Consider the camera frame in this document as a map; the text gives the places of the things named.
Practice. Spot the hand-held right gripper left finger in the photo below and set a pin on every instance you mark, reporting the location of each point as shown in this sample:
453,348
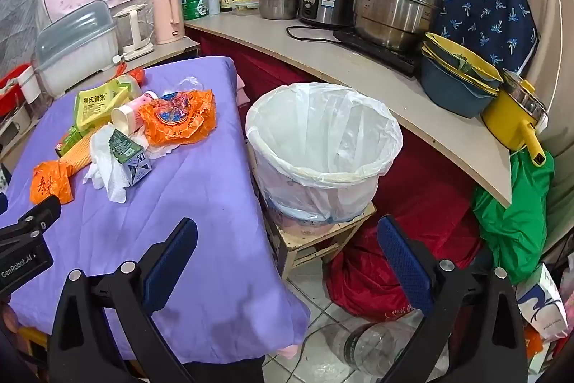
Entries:
172,266

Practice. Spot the white power plug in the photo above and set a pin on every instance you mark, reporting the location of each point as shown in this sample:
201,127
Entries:
118,59

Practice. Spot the blue yellow bowl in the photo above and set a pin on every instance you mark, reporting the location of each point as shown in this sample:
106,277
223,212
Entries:
448,100
453,51

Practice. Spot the yellow-green packet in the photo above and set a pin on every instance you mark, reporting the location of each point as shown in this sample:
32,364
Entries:
96,102

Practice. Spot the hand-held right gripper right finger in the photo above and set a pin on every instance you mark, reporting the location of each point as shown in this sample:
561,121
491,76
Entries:
403,266

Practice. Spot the large steel steamer pot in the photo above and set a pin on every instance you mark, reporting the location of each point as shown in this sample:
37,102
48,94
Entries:
394,6

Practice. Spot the orange-yellow cloth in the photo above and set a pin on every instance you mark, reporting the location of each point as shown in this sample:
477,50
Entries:
78,156

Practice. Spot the purple tablecloth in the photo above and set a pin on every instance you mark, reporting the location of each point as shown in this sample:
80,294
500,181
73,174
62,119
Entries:
179,185

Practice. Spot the pink white paper cup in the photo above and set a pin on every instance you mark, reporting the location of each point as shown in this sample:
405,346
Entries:
125,116

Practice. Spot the pink kettle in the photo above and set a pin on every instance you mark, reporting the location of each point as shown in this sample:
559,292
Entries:
166,17

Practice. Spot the orange mesh bag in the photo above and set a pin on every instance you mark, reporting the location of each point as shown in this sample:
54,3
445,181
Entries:
134,75

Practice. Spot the orange plastic bag blue print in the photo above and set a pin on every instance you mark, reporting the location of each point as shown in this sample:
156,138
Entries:
179,118

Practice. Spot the black induction cooker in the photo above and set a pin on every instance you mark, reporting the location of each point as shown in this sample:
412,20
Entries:
381,51

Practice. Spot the green plastic bag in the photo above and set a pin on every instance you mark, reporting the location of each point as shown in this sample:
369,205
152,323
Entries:
515,212

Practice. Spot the crumpled white tissue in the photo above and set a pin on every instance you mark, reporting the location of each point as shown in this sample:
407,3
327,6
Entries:
105,174

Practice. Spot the red basin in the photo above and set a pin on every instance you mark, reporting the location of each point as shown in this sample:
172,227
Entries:
9,89

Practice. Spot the glass food container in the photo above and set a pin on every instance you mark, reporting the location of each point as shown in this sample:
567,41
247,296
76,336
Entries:
245,8

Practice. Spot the small orange plastic bag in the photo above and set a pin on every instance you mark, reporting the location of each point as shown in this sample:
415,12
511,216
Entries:
49,183

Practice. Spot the clear plastic bottle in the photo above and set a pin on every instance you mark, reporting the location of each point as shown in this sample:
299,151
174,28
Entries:
372,347

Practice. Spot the clear plastic bag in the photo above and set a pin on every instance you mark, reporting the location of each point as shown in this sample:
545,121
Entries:
190,84

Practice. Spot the wooden stool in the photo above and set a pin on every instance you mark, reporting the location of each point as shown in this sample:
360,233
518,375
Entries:
314,239

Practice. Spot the red bag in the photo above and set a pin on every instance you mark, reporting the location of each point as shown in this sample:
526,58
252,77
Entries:
381,275

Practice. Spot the white blue bag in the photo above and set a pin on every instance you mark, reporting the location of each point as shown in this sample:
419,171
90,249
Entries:
540,306

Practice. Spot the green white milk carton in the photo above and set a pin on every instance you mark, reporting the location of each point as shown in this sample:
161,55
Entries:
132,161

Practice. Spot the green wasabi box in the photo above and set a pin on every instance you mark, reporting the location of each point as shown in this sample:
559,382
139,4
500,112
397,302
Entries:
67,143

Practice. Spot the dish rack with lid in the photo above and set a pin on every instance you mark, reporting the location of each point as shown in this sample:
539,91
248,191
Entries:
76,51

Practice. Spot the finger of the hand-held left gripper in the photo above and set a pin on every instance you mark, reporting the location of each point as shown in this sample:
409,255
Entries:
33,214

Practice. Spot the white glass kettle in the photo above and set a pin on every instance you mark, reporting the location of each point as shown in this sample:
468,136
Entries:
132,28

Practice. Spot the small steel pot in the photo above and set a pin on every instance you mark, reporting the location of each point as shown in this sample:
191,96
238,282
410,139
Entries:
278,6

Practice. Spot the green can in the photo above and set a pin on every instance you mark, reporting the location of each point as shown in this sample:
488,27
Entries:
193,1

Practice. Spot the white-lined trash bin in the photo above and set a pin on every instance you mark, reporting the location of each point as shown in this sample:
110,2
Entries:
323,185

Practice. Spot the yellow pot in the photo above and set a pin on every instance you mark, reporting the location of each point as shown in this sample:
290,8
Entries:
506,118

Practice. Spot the grey striped curtain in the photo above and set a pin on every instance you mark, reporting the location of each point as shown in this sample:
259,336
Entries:
22,6

